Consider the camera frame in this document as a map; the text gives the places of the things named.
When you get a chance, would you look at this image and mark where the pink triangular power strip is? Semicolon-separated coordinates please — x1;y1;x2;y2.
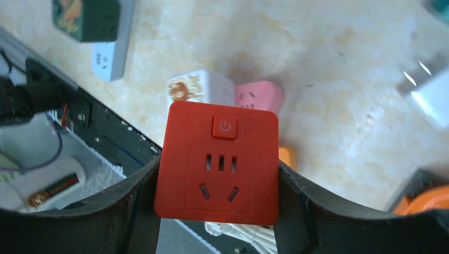
235;80;284;113

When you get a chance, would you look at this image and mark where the white coiled cable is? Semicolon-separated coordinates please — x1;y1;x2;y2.
204;221;279;254

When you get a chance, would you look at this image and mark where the orange power strip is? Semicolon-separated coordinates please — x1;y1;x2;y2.
279;146;299;173

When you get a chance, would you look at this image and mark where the white cube socket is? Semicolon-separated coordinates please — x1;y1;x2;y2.
166;68;235;107

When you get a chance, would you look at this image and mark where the grey mat under toy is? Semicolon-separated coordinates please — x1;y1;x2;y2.
387;168;448;214

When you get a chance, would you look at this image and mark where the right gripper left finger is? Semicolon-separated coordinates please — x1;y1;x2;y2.
1;157;160;253

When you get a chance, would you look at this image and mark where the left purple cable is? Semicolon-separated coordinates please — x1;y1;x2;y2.
0;115;65;175

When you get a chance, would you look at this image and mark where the teal plug adapter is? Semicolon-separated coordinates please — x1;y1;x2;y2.
423;0;448;25

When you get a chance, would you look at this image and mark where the white plug adapter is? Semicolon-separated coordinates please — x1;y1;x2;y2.
397;61;448;129

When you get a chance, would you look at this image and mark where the blue power strip with cable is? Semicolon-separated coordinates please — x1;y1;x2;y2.
92;0;136;82

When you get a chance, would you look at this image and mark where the green cube socket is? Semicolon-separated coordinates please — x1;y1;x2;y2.
52;0;121;43

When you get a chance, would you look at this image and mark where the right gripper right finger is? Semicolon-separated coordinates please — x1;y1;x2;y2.
274;162;448;253

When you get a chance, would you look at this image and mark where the red cube socket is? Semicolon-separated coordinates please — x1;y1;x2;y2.
154;101;279;225

